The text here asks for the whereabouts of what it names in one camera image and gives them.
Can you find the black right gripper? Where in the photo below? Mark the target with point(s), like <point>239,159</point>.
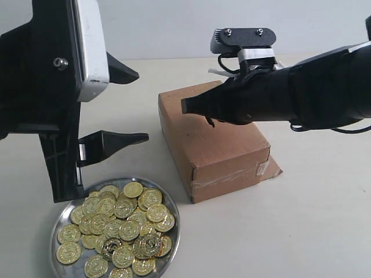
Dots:
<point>261,98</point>

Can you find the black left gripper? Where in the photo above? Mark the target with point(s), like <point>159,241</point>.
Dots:
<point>41,79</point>

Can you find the brown cardboard slotted box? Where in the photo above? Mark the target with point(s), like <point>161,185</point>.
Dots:
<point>213,160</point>

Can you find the gold coin top of pile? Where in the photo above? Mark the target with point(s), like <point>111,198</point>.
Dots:
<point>133,189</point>

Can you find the gold coin upper right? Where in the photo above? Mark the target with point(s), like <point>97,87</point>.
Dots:
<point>150,197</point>

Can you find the gold coin right side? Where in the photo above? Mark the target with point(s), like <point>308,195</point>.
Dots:
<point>157,212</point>

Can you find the round steel plate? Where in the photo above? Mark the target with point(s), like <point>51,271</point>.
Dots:
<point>77,268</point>

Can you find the gold coin centre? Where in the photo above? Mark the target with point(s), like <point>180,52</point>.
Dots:
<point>129,230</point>

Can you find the gold coin right edge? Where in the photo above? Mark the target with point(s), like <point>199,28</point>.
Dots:
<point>167,224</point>

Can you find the gold coin edge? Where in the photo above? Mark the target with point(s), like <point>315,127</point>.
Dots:
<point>69,233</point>
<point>167,224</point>

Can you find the gold coin left edge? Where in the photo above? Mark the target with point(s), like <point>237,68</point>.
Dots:
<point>69,233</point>

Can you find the gold coin lower right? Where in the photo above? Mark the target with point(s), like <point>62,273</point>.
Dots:
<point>166,246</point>

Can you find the gold coin lower left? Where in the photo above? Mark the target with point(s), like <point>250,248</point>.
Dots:
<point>68,253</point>

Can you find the gold coin bottom front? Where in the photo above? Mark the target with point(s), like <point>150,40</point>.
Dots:
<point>95,267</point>

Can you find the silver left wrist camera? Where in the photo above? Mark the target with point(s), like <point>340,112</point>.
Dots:
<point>95,73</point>

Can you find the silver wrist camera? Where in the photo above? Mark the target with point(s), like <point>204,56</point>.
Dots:
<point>95,73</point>
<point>231,40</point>

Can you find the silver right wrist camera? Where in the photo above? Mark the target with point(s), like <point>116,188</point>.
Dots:
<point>231,40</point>

